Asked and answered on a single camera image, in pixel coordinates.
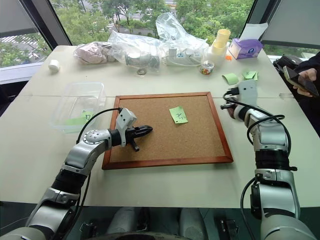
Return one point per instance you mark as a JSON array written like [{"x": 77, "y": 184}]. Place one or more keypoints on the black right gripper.
[{"x": 232, "y": 112}]

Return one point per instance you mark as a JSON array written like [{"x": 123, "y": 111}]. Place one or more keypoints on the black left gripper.
[{"x": 130, "y": 135}]

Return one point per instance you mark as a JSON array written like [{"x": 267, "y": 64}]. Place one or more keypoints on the dark smartphone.
[{"x": 301, "y": 82}]

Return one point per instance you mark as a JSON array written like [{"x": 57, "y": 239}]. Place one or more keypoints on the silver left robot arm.
[{"x": 80, "y": 152}]

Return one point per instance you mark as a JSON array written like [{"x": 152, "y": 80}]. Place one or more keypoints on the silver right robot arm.
[{"x": 272, "y": 175}]

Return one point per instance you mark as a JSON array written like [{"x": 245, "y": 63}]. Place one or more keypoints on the curled green note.
[{"x": 231, "y": 78}]

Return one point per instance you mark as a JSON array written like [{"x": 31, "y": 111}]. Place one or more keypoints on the green sticky note with writing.
[{"x": 178, "y": 113}]

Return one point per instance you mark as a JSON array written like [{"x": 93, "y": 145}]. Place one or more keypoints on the clear jar of colourful pushpins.
[{"x": 207, "y": 67}]

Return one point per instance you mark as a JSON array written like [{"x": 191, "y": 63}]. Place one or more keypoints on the purple tissue box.
[{"x": 246, "y": 48}]

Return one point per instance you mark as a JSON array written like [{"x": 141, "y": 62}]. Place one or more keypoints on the plain green note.
[{"x": 73, "y": 121}]

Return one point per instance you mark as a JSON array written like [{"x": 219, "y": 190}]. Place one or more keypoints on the clear plastic box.
[{"x": 75, "y": 100}]

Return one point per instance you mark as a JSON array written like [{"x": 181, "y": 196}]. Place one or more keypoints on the person's bare hand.
[{"x": 310, "y": 74}]

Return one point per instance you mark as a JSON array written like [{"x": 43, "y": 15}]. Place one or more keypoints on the wood-framed cork board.
[{"x": 160, "y": 142}]

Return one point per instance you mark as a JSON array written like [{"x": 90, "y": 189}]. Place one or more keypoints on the folded green notes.
[{"x": 249, "y": 75}]

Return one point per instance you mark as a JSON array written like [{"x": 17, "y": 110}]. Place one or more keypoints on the small orange object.
[{"x": 228, "y": 57}]

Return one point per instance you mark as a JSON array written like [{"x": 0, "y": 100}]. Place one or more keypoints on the white plastic container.
[{"x": 215, "y": 57}]

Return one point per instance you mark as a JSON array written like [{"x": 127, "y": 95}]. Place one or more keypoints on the white power strip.
[{"x": 182, "y": 56}]

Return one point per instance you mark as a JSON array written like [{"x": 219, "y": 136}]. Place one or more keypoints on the cream yellow stacked cups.
[{"x": 221, "y": 40}]

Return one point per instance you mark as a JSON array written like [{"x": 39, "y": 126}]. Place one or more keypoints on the grey metal part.
[{"x": 142, "y": 60}]

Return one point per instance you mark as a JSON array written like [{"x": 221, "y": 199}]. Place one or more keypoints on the black bag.
[{"x": 287, "y": 62}]

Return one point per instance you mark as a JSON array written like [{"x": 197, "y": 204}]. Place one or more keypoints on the white paper sheet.
[{"x": 253, "y": 31}]

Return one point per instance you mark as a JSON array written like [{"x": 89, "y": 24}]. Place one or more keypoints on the clear bag with metal parts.
[{"x": 130, "y": 43}]

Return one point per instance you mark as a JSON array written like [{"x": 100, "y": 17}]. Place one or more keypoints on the large clear plastic bag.
[{"x": 175, "y": 32}]

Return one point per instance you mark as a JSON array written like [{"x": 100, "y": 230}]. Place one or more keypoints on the grey rounded robot leg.
[
  {"x": 123, "y": 221},
  {"x": 192, "y": 222}
]

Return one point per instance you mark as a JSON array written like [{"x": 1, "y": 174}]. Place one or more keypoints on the plastic bag with pink contents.
[{"x": 91, "y": 52}]

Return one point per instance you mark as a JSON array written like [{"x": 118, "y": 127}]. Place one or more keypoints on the person's dark sleeve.
[{"x": 311, "y": 61}]

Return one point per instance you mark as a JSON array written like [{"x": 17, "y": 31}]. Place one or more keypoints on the grey roller blind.
[
  {"x": 15, "y": 15},
  {"x": 295, "y": 22}
]

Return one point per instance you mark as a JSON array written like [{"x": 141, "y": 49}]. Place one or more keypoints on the white tape roll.
[{"x": 54, "y": 66}]

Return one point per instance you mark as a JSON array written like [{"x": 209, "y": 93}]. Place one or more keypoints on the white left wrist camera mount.
[{"x": 124, "y": 117}]

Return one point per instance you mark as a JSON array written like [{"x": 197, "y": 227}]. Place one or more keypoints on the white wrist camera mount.
[
  {"x": 124, "y": 117},
  {"x": 247, "y": 93}
]

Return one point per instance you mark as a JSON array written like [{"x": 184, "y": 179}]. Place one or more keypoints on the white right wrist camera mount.
[{"x": 247, "y": 93}]

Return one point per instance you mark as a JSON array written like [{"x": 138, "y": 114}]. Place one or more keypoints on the dark window frame pillar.
[
  {"x": 260, "y": 15},
  {"x": 48, "y": 22}
]

